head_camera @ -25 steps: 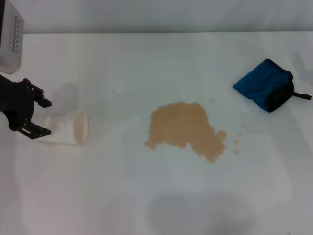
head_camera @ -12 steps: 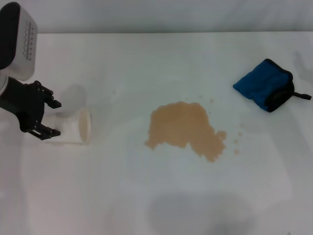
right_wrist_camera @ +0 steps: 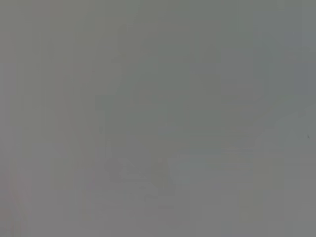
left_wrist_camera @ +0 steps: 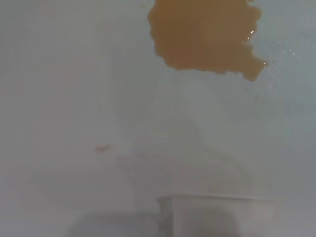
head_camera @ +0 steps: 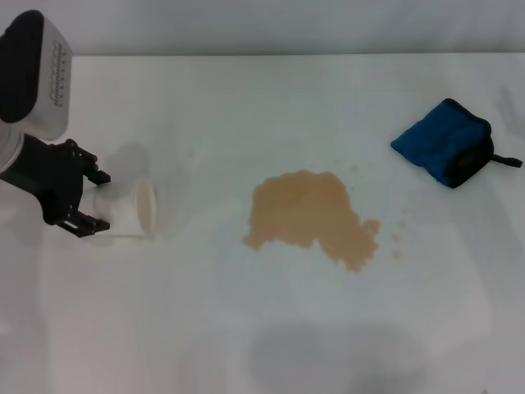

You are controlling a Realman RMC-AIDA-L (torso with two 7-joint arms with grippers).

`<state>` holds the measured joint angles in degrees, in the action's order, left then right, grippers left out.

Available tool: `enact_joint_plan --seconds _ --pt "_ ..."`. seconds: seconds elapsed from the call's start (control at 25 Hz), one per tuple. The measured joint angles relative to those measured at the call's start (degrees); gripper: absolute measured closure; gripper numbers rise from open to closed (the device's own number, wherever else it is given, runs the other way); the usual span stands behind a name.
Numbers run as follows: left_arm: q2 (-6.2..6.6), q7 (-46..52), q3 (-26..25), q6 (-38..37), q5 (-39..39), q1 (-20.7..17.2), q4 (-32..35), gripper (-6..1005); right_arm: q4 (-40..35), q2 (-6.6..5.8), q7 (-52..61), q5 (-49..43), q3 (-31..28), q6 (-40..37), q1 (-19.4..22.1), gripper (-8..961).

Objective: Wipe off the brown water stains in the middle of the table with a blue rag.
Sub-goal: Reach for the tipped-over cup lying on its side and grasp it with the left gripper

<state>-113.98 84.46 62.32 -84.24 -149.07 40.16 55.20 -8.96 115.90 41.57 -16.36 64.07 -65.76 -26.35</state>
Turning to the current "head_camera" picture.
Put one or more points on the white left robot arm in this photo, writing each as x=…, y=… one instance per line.
x=8, y=147

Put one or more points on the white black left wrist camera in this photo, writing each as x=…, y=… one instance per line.
x=45, y=82

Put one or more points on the white paper cup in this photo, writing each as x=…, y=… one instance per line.
x=123, y=213

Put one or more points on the blue rag with black trim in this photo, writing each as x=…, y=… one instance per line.
x=435, y=139

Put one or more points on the brown water stain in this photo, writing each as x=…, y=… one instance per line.
x=303, y=209

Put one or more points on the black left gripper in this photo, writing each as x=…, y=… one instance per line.
x=49, y=180

